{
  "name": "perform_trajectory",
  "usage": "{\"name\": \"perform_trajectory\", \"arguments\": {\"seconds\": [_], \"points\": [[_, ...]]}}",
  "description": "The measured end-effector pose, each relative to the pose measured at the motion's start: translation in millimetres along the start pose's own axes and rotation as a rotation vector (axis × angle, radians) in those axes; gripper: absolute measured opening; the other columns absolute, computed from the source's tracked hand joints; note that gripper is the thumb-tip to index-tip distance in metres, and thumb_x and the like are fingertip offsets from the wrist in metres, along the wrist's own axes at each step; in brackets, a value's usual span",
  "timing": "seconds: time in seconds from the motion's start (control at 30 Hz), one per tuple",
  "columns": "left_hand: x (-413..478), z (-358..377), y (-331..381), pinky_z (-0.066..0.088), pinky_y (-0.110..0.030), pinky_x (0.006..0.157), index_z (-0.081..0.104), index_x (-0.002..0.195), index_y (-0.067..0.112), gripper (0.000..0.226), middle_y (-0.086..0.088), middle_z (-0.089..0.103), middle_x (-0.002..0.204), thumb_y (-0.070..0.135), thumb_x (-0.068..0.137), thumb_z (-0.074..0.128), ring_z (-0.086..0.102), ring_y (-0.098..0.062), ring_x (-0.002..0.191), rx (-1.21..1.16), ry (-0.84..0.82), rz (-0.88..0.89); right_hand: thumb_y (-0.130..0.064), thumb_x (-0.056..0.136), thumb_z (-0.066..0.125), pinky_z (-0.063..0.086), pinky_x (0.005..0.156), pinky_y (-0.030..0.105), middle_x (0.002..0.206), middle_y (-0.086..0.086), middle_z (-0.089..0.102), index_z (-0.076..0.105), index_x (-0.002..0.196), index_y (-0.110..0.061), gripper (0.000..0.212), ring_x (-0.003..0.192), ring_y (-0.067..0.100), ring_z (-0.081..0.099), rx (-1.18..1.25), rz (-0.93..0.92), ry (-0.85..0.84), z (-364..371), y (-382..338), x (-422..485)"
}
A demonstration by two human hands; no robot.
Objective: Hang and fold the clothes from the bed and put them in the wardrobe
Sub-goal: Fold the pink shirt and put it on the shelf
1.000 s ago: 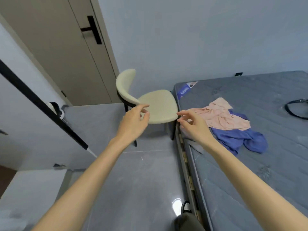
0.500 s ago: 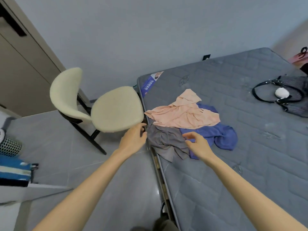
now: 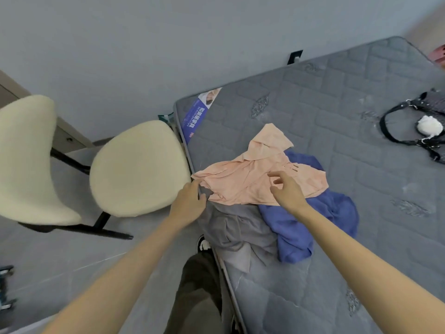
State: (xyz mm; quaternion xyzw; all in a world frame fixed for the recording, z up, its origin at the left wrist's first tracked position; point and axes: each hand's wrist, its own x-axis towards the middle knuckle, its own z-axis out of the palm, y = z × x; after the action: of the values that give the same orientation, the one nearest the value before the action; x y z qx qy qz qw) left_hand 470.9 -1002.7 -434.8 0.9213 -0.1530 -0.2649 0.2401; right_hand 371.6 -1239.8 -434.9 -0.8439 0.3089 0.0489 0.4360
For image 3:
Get person's left hand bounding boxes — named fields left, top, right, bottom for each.
left=169, top=180, right=208, bottom=227

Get black wheeled stand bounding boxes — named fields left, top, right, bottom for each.
left=0, top=265, right=17, bottom=312

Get blue garment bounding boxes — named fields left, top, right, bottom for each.
left=258, top=150, right=359, bottom=263

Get person's right hand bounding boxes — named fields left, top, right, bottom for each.
left=267, top=171, right=309, bottom=213

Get person's left forearm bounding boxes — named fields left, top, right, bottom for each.
left=42, top=215, right=197, bottom=334

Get cream chair with black frame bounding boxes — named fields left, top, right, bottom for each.
left=0, top=95, right=192, bottom=240

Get blue mattress label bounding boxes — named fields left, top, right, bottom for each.
left=183, top=87, right=223, bottom=138

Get white fluffy pom-pom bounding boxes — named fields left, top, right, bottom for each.
left=416, top=115, right=444, bottom=137

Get black strap bag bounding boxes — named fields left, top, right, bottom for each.
left=379, top=88, right=445, bottom=164

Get black and white shoe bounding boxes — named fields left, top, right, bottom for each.
left=197, top=234, right=214, bottom=254

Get grey garment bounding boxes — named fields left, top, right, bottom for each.
left=197, top=186, right=279, bottom=274

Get peach shirt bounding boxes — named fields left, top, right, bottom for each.
left=191, top=123, right=329, bottom=206

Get dark olive trousers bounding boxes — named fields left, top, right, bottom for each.
left=163, top=251, right=238, bottom=334

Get grey quilted mattress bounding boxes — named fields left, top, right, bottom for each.
left=173, top=35, right=445, bottom=334

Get person's right forearm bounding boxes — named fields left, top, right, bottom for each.
left=290, top=202, right=445, bottom=334

